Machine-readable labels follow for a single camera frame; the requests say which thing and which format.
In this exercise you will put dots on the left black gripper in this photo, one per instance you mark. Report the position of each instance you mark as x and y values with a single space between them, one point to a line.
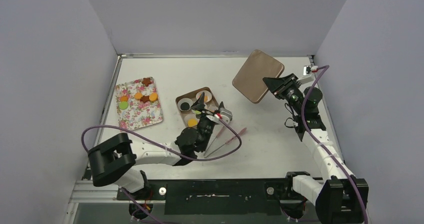
200 105

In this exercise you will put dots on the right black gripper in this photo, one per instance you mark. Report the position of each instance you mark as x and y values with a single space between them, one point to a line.
282 88

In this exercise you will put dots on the pink cat paw tongs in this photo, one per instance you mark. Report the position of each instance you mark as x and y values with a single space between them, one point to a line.
221 140

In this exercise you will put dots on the black round cookie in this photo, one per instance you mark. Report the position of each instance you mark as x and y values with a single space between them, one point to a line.
185 106

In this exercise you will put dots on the brown box lid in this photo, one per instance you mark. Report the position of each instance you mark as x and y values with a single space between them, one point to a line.
249 79

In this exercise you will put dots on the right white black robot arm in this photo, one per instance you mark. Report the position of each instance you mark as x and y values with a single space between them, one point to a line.
341 197

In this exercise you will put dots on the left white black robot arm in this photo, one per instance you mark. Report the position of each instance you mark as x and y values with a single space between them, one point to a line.
114 160

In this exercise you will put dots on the white paper cup front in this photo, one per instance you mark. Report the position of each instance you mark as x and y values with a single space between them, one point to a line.
190 116

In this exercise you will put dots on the white paper cup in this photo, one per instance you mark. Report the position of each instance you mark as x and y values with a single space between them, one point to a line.
204 92
184 100
190 116

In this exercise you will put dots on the brown square cookie box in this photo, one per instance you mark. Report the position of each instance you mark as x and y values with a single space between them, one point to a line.
212 105

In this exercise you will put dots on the white paper cup back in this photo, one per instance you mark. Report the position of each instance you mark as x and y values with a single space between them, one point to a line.
204 92

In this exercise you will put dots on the white paper cup left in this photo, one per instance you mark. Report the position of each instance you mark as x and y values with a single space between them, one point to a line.
184 100

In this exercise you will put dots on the brown star cookie centre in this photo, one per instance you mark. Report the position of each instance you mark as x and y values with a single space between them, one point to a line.
145 99

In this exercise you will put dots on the brown star cookie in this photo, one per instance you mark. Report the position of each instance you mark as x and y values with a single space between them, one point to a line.
146 81
145 99

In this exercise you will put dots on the floral cookie tray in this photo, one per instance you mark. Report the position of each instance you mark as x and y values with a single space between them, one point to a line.
138 115

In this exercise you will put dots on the orange flower cookie tray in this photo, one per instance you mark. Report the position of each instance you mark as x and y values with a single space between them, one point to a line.
138 96

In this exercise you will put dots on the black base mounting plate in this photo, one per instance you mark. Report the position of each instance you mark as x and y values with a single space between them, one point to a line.
270 208

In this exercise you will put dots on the orange cookie far left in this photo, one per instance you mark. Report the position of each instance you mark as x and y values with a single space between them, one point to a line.
124 99

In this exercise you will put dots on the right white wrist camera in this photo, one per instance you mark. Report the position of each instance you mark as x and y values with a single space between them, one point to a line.
308 75

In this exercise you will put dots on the aluminium frame rail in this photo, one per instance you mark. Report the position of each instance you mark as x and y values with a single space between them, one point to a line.
92 191

